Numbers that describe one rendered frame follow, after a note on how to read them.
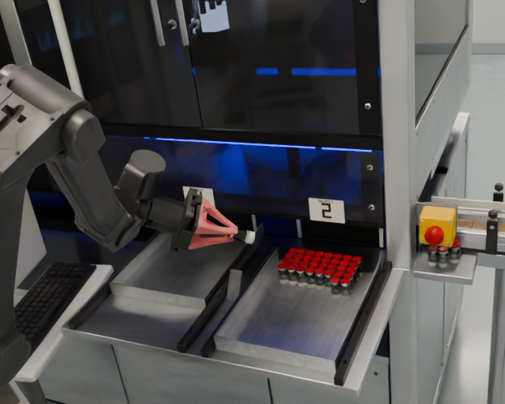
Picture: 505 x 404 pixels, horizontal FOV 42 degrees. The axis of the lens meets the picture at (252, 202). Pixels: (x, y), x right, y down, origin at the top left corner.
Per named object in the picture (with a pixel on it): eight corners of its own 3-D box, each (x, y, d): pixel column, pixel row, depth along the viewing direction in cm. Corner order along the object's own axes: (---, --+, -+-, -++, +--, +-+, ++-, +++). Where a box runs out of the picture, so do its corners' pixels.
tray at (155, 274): (179, 224, 186) (177, 213, 184) (264, 234, 175) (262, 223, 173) (111, 294, 159) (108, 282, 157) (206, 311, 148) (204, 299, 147)
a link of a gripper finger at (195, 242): (230, 231, 118) (180, 217, 116) (244, 206, 113) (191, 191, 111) (227, 260, 113) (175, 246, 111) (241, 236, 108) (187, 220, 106)
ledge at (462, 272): (425, 246, 164) (425, 240, 163) (479, 252, 159) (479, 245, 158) (414, 277, 153) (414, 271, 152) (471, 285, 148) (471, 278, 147)
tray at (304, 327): (277, 260, 163) (276, 248, 161) (381, 275, 152) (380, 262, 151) (216, 349, 136) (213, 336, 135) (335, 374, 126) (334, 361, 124)
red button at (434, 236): (426, 236, 147) (426, 221, 145) (445, 239, 145) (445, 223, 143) (423, 246, 144) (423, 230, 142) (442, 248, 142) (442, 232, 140)
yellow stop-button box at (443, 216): (425, 228, 153) (425, 200, 150) (457, 231, 150) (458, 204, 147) (418, 244, 147) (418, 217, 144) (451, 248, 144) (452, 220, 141)
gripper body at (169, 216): (184, 225, 118) (144, 214, 116) (201, 188, 111) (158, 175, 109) (179, 253, 113) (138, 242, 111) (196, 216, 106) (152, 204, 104)
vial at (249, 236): (250, 246, 115) (227, 240, 114) (252, 235, 116) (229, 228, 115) (254, 241, 113) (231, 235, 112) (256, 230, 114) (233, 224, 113)
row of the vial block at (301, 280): (281, 278, 156) (280, 262, 154) (355, 289, 148) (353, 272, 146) (278, 283, 154) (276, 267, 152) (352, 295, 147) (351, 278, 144)
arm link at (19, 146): (-80, 99, 59) (6, 157, 58) (28, 50, 69) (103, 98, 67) (-70, 360, 89) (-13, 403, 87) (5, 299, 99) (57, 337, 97)
